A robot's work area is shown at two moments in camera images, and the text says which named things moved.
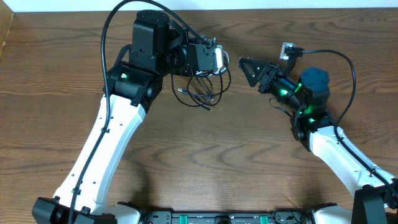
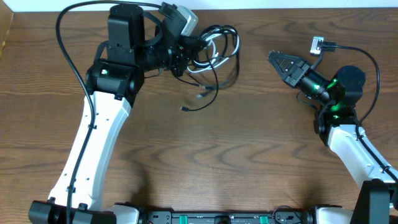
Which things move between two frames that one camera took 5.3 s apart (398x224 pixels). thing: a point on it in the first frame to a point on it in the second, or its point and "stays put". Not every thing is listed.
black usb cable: x=183 y=102 to x=216 y=62
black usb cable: x=183 y=90 to x=238 y=60
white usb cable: x=222 y=61 to x=223 y=60
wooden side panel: x=6 y=20 stays put
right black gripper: x=272 y=70 to x=293 y=74
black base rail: x=275 y=217 stays put
